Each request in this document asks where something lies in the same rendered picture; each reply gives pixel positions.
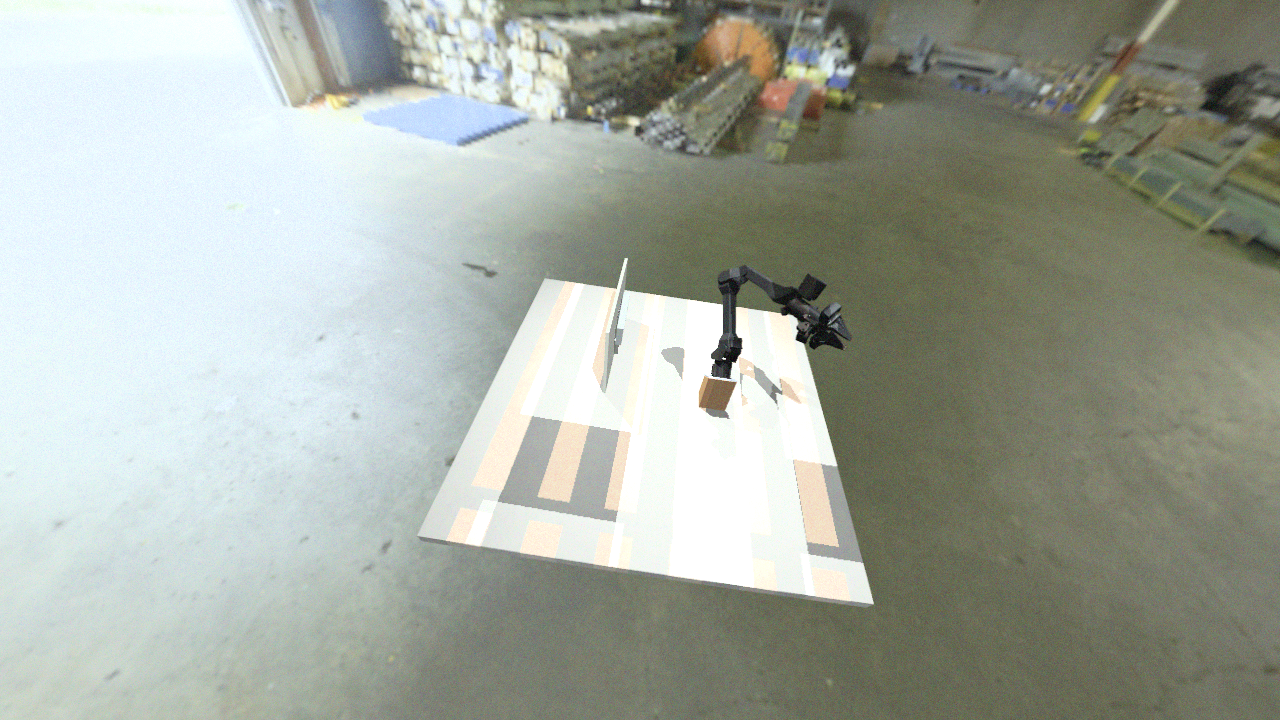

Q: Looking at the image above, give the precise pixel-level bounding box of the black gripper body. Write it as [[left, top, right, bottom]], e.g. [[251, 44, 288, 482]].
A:
[[797, 302, 842, 350]]

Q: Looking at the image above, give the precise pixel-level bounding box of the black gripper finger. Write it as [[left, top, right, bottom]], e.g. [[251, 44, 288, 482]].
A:
[[824, 313, 852, 341], [817, 331, 847, 350]]

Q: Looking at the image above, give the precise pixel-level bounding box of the grey rectangular picture frame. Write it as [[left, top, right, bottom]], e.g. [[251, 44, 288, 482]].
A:
[[614, 292, 630, 345]]

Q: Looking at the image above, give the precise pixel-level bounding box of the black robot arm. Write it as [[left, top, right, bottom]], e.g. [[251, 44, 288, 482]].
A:
[[710, 265, 827, 379]]

